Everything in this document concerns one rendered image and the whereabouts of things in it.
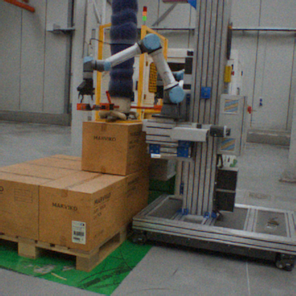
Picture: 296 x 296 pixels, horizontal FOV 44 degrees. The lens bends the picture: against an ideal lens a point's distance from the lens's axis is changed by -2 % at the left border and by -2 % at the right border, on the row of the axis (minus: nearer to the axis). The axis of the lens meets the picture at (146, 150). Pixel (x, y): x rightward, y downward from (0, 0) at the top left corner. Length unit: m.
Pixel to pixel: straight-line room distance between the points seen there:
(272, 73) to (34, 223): 10.35
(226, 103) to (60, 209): 1.46
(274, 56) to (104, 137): 9.74
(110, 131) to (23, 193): 0.82
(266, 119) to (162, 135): 9.39
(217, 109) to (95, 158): 1.04
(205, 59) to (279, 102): 9.22
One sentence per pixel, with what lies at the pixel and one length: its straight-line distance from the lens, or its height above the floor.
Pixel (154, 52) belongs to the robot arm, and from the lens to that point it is 2.73.
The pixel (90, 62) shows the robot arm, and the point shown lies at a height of 1.39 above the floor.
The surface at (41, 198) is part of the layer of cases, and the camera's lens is 2.61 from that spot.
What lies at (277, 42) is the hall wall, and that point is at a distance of 12.31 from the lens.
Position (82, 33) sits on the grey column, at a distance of 4.67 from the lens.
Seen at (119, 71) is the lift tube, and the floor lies 1.37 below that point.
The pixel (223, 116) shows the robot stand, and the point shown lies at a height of 1.06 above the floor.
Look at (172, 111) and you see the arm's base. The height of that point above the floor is 1.07.
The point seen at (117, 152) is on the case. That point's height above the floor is 0.73.
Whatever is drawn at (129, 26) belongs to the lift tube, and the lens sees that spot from 3.18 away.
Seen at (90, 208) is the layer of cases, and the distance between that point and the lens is 2.43.
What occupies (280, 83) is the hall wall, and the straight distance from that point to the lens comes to 12.17.
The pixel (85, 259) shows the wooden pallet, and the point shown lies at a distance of 2.57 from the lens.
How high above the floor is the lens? 1.16
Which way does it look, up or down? 8 degrees down
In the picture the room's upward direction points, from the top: 3 degrees clockwise
